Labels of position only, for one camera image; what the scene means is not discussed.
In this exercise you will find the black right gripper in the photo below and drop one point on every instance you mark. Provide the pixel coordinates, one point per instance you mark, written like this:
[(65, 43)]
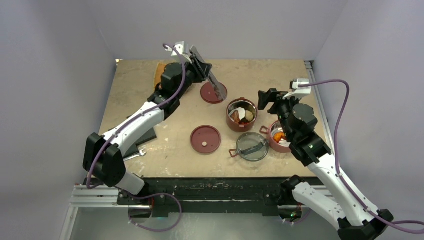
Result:
[(273, 96)]

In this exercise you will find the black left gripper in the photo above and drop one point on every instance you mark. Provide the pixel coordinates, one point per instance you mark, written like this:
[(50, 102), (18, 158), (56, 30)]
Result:
[(195, 67)]

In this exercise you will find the white steamed bun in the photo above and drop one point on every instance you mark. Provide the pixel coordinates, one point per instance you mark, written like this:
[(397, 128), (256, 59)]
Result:
[(249, 116)]

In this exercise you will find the steel food tongs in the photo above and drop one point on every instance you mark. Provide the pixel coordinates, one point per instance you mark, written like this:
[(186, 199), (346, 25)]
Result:
[(220, 90)]

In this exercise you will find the orange fried chicken wing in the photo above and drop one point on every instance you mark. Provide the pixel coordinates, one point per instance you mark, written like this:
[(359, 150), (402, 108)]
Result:
[(279, 137)]

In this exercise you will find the glass lid with red clasp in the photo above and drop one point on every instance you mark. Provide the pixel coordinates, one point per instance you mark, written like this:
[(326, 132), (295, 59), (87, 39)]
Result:
[(251, 147)]

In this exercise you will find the white round rice cracker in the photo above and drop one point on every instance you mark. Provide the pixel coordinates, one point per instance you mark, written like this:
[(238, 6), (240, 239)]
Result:
[(241, 111)]

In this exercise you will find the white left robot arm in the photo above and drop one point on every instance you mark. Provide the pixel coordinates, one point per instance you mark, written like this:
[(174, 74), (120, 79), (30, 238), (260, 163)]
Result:
[(103, 156)]

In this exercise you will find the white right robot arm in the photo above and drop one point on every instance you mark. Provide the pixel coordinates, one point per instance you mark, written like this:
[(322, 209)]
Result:
[(352, 215)]

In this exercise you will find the dark red steel lunch pot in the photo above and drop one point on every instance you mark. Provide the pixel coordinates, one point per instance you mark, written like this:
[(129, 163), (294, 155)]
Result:
[(243, 125)]

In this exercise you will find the dark red round lid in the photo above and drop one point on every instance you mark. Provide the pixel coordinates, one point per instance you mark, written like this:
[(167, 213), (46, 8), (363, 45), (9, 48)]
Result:
[(208, 94)]

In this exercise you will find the woven bamboo basket tray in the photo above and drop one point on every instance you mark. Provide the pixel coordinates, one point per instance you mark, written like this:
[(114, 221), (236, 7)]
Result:
[(160, 68)]

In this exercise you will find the steel wrench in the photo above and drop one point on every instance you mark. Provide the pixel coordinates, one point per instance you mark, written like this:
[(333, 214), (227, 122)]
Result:
[(141, 153)]

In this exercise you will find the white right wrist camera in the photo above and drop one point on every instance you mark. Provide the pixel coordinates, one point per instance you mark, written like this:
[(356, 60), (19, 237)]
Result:
[(298, 90)]

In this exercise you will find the black network switch box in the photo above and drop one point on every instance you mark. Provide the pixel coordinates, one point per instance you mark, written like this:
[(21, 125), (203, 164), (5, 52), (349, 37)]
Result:
[(134, 149)]

